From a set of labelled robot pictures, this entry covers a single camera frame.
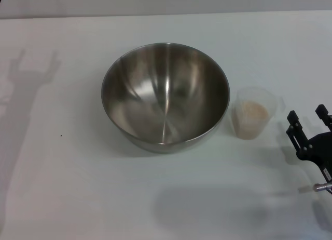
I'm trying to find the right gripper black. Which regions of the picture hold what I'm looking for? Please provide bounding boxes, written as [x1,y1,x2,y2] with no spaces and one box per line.
[286,104,332,183]

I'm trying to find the white rice grains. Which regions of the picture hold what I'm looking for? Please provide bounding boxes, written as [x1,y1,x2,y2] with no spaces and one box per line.
[233,100,269,140]

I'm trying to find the clear plastic measuring cup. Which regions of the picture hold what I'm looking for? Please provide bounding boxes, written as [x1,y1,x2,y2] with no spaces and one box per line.
[230,86,285,141]

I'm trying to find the stainless steel mixing bowl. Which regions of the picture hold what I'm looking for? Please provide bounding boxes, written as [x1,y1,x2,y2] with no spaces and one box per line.
[101,42,231,154]

